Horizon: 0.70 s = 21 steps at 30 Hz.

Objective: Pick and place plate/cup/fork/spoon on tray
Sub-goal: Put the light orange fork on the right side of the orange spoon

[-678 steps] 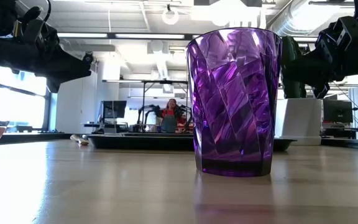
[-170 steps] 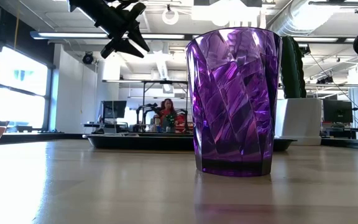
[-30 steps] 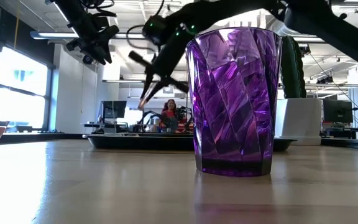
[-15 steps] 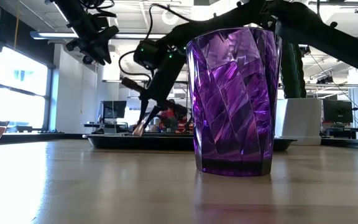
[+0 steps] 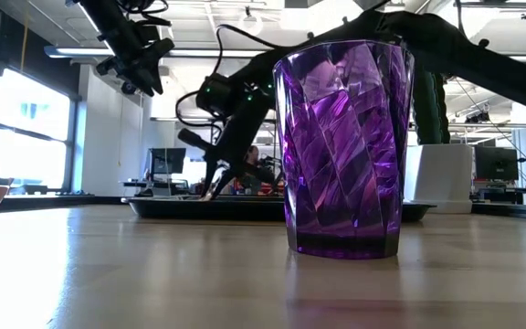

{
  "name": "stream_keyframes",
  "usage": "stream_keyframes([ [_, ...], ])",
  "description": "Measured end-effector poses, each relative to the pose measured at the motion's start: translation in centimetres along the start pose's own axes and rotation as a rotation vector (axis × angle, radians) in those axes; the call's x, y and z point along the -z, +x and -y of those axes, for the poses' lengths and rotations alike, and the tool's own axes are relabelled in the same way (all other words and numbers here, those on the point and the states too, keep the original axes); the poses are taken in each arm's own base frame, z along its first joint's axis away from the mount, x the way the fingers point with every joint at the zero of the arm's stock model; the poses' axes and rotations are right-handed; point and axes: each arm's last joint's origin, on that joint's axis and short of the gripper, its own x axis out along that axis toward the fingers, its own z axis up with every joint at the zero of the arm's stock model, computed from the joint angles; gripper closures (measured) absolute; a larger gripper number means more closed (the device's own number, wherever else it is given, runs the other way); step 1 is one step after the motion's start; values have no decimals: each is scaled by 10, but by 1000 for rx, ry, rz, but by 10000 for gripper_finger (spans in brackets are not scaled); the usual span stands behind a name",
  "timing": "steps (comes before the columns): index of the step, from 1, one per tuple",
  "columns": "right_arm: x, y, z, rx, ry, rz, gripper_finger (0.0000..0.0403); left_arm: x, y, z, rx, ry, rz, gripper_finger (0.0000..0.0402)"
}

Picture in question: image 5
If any black computer monitor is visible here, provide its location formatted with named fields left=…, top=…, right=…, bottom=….
left=474, top=145, right=520, bottom=182
left=146, top=147, right=187, bottom=182

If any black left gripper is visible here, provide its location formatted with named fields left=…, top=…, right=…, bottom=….
left=96, top=22, right=176, bottom=96

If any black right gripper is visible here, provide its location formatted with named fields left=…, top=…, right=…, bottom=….
left=177, top=98, right=274, bottom=200

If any purple faceted plastic cup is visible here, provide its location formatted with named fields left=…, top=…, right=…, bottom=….
left=272, top=39, right=416, bottom=260

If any dark green plastic tray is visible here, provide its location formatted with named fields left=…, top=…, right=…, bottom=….
left=121, top=195, right=437, bottom=224

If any person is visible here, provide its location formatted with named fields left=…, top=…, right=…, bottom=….
left=243, top=144, right=277, bottom=196

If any white hexagonal plant pot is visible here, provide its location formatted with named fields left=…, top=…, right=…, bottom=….
left=402, top=143, right=474, bottom=215

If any green cactus plant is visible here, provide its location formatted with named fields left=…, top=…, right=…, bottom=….
left=411, top=63, right=451, bottom=146

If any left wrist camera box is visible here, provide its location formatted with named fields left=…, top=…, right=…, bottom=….
left=119, top=75, right=141, bottom=96

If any black aluminium table frame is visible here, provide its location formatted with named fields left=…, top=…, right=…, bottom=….
left=0, top=195, right=526, bottom=224

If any long ceiling strip light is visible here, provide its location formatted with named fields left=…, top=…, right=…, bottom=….
left=43, top=45, right=273, bottom=59

